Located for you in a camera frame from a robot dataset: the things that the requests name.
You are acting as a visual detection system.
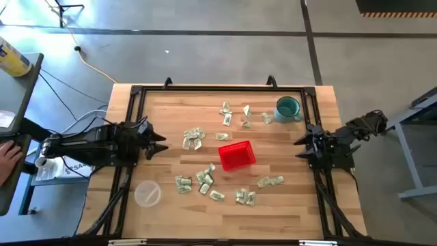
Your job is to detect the grey side desk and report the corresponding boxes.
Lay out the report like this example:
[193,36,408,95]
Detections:
[0,53,44,137]

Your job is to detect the white label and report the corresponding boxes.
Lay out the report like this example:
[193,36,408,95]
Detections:
[0,109,16,129]

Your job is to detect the grey cable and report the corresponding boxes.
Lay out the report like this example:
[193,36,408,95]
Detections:
[60,108,109,135]

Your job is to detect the black hazard striped mat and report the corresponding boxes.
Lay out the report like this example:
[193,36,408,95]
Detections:
[354,0,437,18]

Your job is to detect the white cup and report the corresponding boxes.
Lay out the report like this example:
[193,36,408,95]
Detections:
[35,156,55,170]

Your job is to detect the red plastic basket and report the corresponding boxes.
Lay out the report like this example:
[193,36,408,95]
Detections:
[218,140,257,172]

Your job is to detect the silver metal bracket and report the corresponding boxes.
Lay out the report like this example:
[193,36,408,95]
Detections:
[108,238,148,246]
[298,240,339,246]

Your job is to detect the black cable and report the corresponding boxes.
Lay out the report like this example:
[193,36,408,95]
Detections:
[40,68,109,105]
[38,73,79,121]

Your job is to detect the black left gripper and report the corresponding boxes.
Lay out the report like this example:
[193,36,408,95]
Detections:
[128,131,169,161]

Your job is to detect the clear plastic lid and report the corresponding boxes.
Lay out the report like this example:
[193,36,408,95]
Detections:
[134,180,163,208]

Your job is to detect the grey metal table frame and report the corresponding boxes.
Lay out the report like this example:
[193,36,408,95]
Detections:
[377,87,437,202]

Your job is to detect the black diagonal beam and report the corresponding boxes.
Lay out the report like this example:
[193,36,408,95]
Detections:
[18,118,52,144]

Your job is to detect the teal ceramic mug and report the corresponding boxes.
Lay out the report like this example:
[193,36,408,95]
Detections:
[273,96,304,124]

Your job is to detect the yellow wipes canister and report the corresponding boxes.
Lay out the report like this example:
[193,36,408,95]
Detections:
[0,36,33,78]

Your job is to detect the black tripod stand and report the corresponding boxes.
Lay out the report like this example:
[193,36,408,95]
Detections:
[53,0,85,29]

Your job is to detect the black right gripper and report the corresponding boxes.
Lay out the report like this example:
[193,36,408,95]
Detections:
[294,124,330,165]

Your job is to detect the yellow cable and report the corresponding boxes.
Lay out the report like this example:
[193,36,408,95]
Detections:
[44,0,119,85]

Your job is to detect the white printed paper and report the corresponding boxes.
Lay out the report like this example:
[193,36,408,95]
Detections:
[36,155,95,182]

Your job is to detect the person's hand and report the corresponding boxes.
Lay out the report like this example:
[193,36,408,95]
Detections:
[0,139,23,187]

